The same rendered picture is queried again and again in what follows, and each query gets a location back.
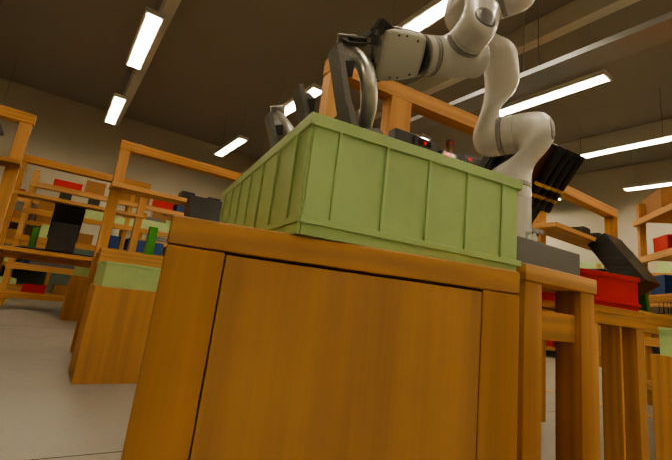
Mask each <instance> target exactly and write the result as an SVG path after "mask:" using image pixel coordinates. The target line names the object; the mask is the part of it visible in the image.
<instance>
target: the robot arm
mask: <svg viewBox="0 0 672 460"><path fill-rule="evenodd" d="M534 1H535V0H447V4H446V8H445V14H444V19H445V24H446V27H447V28H448V30H449V31H450V32H449V33H448V34H445V35H442V36H439V35H427V34H422V33H421V32H418V31H416V30H412V29H408V28H403V27H397V26H392V25H390V24H389V23H388V22H387V21H386V20H385V19H383V18H381V17H380V18H378V20H377V21H376V23H375V24H374V26H373V27H372V28H371V29H370V30H369V31H367V32H366V33H365V34H362V35H361V36H356V35H348V38H345V37H342V42H343V43H345V44H346V45H348V46H361V47H365V46H366V45H367V44H371V48H370V53H369V59H370V60H371V62H372V65H373V67H374V70H375V74H376V79H377V83H378V82H379V81H393V80H404V79H409V78H413V77H421V76H422V77H442V78H471V79H474V78H478V77H480V76H481V75H482V74H483V73H484V81H485V92H484V101H483V106H482V109H481V112H480V115H479V118H478V120H477V123H476V126H475V129H474V132H473V146H474V148H475V150H476V152H477V153H479V154H480V155H482V156H485V157H496V156H503V155H511V154H515V155H514V156H512V157H511V158H510V159H508V160H507V161H505V162H503V163H502V164H500V165H498V166H497V167H495V168H494V169H492V171H495V172H498V173H501V174H504V175H507V176H510V177H513V178H516V179H519V180H521V181H523V190H520V191H518V206H517V236H521V237H524V238H527V239H530V240H534V241H537V240H538V238H537V235H536V233H533V234H532V172H533V169H534V166H535V165H536V163H537V162H538V161H539V160H540V159H541V157H542V156H543V155H544V154H545V153H546V152H547V150H548V149H549V148H550V146H551V144H552V143H553V140H554V137H555V125H554V121H553V120H552V118H551V117H550V116H549V115H548V114H546V113H544V112H527V113H521V114H516V115H510V116H505V117H500V109H501V107H502V106H503V104H504V103H505V102H506V101H507V100H508V99H509V98H510V97H511V96H512V95H513V94H514V92H515V91H516V89H517V86H518V84H519V77H520V72H519V60H518V53H517V49H516V47H515V45H514V44H513V43H512V42H511V41H510V40H509V39H507V38H505V37H503V36H500V35H498V34H496V31H497V28H498V24H499V20H500V19H504V18H507V17H510V16H513V15H516V14H519V13H521V12H523V11H525V10H527V9H528V8H529V7H530V6H531V5H532V4H533V3H534Z"/></svg>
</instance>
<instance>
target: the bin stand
mask: <svg viewBox="0 0 672 460"><path fill-rule="evenodd" d="M542 310H543V311H549V312H555V301H548V300H542ZM594 317H595V363H596V409H597V455H598V460H601V445H600V402H599V359H598V324H604V325H611V326H618V327H622V353H623V381H624V409H625V437H626V460H650V457H649V436H648V415H647V393H646V372H645V351H644V331H643V330H646V320H645V313H644V312H638V311H632V310H626V309H620V308H615V307H609V306H603V305H597V304H594ZM625 327H626V328H625Z"/></svg>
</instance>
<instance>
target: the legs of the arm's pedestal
mask: <svg viewBox="0 0 672 460"><path fill-rule="evenodd" d="M517 295H518V296H519V345H518V400H517V455H516V460H541V358H542V340H548V341H555V432H556V460H598V455H597V409H596V363H595V317H594V295H593V294H588V293H583V292H573V291H556V292H555V312H549V311H543V310H542V284H540V283H535V282H530V281H525V280H520V289H519V294H517Z"/></svg>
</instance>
